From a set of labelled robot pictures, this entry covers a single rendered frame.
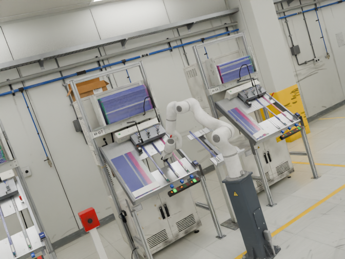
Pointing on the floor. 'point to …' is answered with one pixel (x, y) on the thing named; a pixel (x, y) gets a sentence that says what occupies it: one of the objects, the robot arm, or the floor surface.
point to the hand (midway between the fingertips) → (165, 159)
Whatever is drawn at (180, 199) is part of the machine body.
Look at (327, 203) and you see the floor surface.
